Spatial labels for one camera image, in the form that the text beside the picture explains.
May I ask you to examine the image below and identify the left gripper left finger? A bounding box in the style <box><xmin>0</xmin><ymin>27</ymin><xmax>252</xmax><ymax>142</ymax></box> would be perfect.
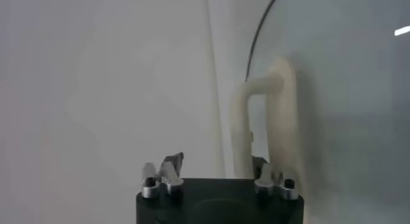
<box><xmin>140</xmin><ymin>152</ymin><xmax>185</xmax><ymax>199</ymax></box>

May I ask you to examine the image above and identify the glass lid with cream handle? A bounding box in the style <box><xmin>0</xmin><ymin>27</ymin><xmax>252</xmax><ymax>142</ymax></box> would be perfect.
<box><xmin>229</xmin><ymin>0</ymin><xmax>410</xmax><ymax>224</ymax></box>

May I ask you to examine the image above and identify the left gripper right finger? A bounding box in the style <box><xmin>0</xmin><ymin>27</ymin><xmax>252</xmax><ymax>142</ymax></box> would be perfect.
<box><xmin>252</xmin><ymin>156</ymin><xmax>299</xmax><ymax>201</ymax></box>

